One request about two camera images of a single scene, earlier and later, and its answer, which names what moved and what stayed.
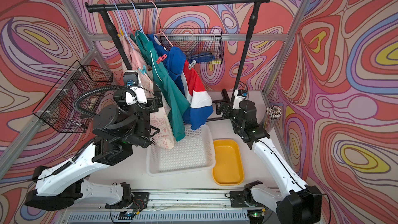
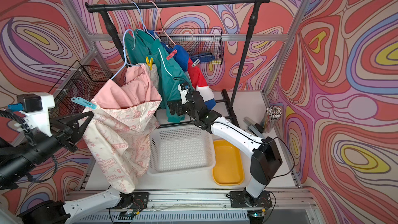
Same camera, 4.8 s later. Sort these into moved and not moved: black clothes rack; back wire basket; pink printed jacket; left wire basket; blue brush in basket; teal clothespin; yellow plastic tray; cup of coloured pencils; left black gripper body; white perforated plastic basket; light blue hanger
Moved: pink printed jacket; left black gripper body; light blue hanger; teal clothespin
Not moved: blue brush in basket; cup of coloured pencils; yellow plastic tray; back wire basket; left wire basket; black clothes rack; white perforated plastic basket
